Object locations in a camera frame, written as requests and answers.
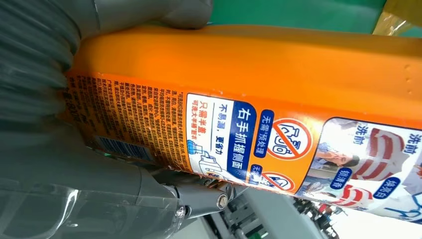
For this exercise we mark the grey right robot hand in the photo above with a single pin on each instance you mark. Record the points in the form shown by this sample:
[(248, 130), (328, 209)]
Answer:
[(82, 191)]

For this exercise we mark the green table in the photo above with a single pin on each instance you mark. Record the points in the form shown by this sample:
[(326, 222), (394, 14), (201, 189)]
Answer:
[(296, 14)]

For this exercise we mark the yellow taped cardboard box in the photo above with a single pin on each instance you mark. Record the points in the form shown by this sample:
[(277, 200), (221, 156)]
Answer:
[(400, 14)]

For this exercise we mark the white machine base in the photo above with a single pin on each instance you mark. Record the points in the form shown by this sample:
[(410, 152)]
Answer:
[(273, 217)]

